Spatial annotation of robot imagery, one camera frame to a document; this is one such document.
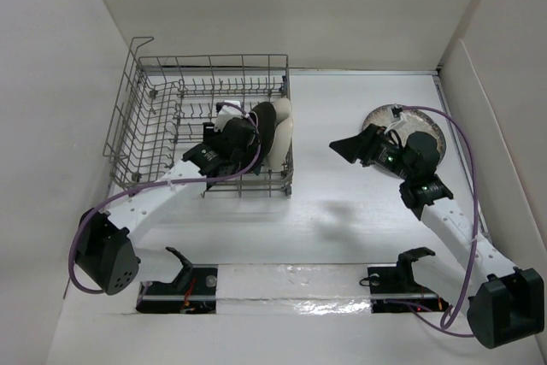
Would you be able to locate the cream divided plate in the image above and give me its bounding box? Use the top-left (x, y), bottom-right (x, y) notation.
top-left (265, 97), bottom-right (294, 171)

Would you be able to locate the grey wire dish rack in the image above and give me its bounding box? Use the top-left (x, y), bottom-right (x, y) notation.
top-left (103, 37), bottom-right (294, 196)

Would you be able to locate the speckled beige round plate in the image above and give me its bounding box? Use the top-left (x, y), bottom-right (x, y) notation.
top-left (362, 104), bottom-right (446, 161)

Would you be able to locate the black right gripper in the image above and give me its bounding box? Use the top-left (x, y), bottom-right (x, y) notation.
top-left (328, 123), bottom-right (414, 181)

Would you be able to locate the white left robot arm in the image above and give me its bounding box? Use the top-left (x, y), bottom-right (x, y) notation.
top-left (68, 115), bottom-right (274, 295)

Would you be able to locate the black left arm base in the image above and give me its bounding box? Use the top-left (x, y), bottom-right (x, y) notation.
top-left (136, 247), bottom-right (219, 315)

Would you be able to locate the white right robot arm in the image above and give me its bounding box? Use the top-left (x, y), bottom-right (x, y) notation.
top-left (329, 124), bottom-right (545, 349)

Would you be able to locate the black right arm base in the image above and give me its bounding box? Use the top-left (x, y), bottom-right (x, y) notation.
top-left (359, 247), bottom-right (449, 314)

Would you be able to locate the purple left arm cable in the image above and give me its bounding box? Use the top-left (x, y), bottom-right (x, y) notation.
top-left (68, 111), bottom-right (262, 296)

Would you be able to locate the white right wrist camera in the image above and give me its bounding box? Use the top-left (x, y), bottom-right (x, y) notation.
top-left (385, 104), bottom-right (406, 133)

